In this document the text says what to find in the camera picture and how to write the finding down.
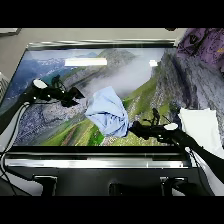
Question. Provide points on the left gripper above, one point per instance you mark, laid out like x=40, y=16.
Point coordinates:
x=60, y=95

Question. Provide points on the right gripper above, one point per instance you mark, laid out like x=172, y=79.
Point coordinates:
x=138, y=129

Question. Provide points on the light blue garment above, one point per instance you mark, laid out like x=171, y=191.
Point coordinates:
x=108, y=113

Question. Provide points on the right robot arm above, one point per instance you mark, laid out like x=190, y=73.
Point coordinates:
x=196, y=150

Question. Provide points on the white garment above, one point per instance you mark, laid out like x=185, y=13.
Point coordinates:
x=203, y=128

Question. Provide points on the purple garment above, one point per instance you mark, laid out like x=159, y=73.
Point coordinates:
x=203, y=45

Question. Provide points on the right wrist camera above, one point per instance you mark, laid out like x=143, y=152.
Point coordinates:
x=155, y=116

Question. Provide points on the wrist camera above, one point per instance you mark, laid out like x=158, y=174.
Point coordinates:
x=57, y=81
x=155, y=116

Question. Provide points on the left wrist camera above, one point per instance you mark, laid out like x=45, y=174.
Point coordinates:
x=57, y=81

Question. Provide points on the silver frame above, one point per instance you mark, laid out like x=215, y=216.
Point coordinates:
x=96, y=163

